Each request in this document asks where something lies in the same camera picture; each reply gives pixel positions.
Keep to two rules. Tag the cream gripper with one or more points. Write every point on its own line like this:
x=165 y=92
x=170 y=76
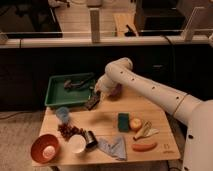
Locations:
x=98 y=91

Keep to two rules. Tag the black eraser block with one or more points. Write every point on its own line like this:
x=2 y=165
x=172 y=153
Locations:
x=92 y=102

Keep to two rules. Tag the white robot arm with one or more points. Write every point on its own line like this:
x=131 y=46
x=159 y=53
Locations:
x=196 y=114

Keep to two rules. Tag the blue plastic cup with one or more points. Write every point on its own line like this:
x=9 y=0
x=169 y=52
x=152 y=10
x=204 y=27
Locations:
x=62 y=113

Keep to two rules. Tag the purple bowl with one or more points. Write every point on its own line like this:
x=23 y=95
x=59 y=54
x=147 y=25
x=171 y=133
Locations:
x=116 y=91

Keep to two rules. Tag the green plastic tray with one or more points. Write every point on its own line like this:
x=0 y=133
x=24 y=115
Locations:
x=57 y=96

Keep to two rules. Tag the grey tool in tray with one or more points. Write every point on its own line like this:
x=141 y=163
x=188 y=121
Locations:
x=69 y=84

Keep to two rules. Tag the green sponge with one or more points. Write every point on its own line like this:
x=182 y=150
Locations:
x=123 y=122

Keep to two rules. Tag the bunch of dark grapes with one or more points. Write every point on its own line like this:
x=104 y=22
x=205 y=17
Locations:
x=67 y=131

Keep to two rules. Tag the black metal can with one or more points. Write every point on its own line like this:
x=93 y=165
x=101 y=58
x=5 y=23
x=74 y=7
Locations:
x=91 y=140

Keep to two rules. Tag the blue grey cloth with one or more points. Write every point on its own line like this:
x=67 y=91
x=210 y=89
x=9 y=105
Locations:
x=116 y=150

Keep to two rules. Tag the black stapler on desk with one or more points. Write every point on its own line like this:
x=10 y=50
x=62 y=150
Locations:
x=130 y=32

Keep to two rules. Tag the orange carrot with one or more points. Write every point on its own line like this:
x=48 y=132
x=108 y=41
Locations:
x=144 y=147

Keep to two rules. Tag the white egg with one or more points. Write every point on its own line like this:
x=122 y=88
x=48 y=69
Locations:
x=48 y=152

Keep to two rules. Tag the red bowl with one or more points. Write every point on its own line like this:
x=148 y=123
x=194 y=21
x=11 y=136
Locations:
x=40 y=144

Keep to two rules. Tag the black monitor box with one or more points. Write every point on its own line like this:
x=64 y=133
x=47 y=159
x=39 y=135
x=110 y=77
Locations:
x=158 y=15

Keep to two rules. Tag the white metal rail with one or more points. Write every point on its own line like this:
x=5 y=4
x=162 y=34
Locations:
x=104 y=41

